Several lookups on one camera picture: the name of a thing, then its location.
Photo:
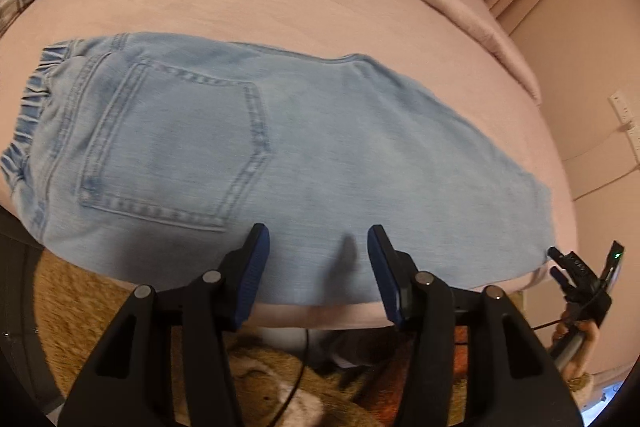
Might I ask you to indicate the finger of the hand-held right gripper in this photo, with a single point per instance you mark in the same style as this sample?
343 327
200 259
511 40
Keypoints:
561 278

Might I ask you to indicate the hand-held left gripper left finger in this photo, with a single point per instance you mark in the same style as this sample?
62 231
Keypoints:
252 272

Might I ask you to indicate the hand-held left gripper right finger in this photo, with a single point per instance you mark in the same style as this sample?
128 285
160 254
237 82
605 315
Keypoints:
382 272

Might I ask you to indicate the light blue denim pants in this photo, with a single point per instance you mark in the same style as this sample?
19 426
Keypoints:
325 157

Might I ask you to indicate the person's right hand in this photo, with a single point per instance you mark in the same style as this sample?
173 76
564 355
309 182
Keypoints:
590 347

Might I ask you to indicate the white power strip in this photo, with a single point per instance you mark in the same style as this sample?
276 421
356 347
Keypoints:
622 107

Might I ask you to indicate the brown fluffy rug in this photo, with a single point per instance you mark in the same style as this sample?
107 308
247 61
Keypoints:
65 307

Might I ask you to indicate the dark bed base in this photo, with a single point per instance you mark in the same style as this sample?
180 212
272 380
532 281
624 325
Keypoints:
20 307

